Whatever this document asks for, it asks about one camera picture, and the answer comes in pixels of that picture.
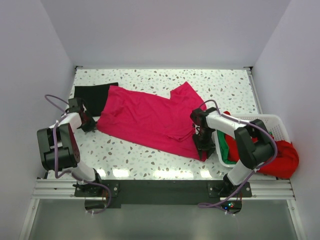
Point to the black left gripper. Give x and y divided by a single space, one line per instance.
91 126

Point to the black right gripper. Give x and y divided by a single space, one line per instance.
210 147

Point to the magenta t shirt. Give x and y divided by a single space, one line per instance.
153 121

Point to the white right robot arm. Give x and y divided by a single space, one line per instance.
254 144

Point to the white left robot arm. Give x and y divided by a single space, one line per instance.
59 151

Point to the green t shirt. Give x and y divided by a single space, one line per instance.
227 146

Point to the folded black t shirt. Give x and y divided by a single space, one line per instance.
95 96

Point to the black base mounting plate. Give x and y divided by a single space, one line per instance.
113 194

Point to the red t shirt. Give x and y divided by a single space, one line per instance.
284 165

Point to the aluminium frame rail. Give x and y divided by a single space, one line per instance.
62 189

